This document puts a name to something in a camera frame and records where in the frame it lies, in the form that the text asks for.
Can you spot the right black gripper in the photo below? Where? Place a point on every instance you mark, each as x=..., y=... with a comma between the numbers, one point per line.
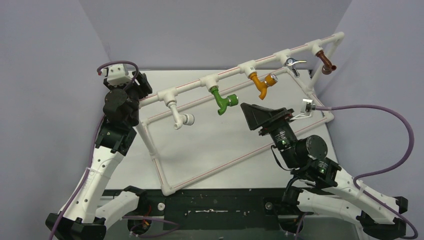
x=274, y=120

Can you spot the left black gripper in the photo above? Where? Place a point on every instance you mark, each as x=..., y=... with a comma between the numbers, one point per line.
x=142, y=85

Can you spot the green plastic faucet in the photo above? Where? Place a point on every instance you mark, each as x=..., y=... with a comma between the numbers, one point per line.
x=223, y=103

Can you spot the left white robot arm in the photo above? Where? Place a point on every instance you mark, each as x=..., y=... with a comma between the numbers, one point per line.
x=82, y=218

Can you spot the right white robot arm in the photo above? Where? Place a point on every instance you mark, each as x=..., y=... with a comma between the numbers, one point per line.
x=320, y=185

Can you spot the orange plastic faucet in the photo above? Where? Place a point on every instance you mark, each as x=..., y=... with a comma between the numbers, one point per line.
x=263, y=85

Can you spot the white plastic faucet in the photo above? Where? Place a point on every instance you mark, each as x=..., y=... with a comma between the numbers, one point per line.
x=180, y=119

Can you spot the chrome metal faucet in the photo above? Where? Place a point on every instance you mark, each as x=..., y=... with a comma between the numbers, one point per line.
x=291, y=63

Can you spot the brown plastic faucet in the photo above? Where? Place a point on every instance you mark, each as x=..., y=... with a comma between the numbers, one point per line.
x=327, y=67

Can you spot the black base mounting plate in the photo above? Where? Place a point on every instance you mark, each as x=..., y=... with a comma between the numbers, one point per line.
x=221, y=209

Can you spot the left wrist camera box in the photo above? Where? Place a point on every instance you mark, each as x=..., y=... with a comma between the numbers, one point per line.
x=116, y=75

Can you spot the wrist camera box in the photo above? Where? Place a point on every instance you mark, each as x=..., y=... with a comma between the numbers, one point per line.
x=307, y=106
x=116, y=75

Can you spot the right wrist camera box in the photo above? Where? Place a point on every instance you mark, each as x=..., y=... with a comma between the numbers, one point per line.
x=307, y=106

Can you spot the white PVC pipe frame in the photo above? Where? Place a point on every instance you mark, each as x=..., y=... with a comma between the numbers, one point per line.
x=273, y=64

